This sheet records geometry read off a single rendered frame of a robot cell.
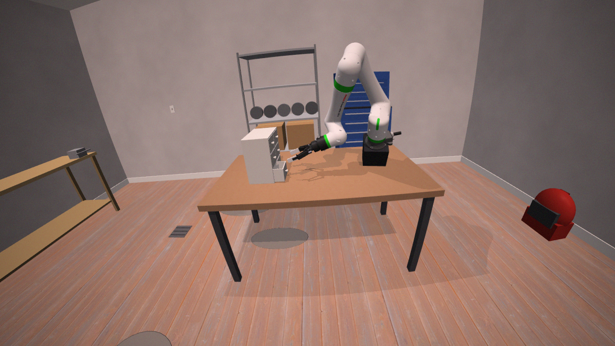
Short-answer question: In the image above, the white chest of drawers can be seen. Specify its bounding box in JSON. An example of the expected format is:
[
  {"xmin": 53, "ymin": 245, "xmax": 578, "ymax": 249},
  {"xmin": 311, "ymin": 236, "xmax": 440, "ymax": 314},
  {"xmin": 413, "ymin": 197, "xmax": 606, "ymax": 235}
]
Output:
[{"xmin": 241, "ymin": 127, "xmax": 277, "ymax": 184}]

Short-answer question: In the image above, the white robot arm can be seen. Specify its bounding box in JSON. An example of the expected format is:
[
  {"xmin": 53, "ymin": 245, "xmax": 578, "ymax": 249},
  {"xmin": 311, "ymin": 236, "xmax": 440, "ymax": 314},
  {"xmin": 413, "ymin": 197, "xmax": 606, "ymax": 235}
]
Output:
[{"xmin": 316, "ymin": 43, "xmax": 401, "ymax": 151}]

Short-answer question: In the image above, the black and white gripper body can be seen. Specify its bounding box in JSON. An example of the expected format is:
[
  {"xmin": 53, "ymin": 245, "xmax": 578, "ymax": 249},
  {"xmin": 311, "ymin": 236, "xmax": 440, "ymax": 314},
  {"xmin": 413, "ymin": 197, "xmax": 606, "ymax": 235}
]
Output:
[{"xmin": 306, "ymin": 140, "xmax": 320, "ymax": 152}]

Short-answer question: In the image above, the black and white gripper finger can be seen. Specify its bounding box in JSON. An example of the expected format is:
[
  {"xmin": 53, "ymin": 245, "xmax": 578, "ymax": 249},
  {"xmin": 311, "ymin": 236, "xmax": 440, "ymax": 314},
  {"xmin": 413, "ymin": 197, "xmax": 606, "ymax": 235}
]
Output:
[
  {"xmin": 287, "ymin": 146, "xmax": 312, "ymax": 163},
  {"xmin": 290, "ymin": 143, "xmax": 311, "ymax": 155}
]

